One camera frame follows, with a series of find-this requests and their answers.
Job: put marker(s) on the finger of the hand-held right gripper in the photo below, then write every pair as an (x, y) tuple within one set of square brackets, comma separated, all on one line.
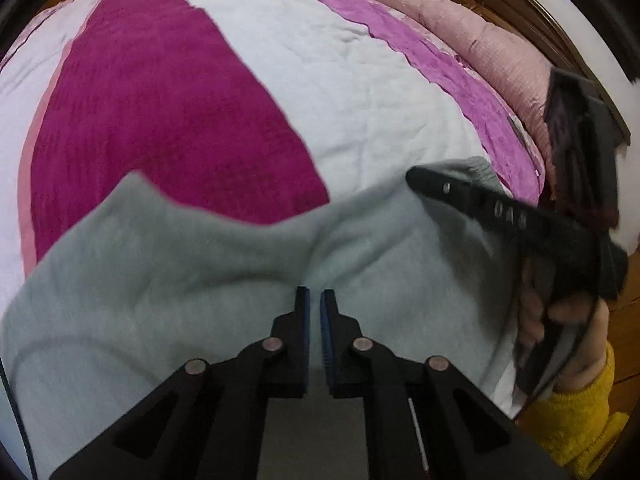
[(465, 200)]

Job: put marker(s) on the pink quilt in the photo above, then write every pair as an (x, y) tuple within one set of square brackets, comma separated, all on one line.
[(475, 45)]

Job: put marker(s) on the person's right hand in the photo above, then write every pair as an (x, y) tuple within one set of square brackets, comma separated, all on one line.
[(575, 345)]

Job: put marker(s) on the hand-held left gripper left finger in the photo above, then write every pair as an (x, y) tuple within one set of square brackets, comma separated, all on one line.
[(304, 350)]

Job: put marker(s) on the dark wooden headboard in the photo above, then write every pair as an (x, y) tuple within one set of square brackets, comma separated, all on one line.
[(550, 20)]

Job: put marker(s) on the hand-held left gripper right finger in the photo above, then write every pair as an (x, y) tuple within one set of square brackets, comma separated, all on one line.
[(327, 350)]

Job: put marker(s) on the person's right forearm yellow sleeve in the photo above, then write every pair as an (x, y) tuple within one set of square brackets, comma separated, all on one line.
[(580, 430)]

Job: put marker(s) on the purple floral blanket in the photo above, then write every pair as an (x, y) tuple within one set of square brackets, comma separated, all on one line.
[(200, 110)]

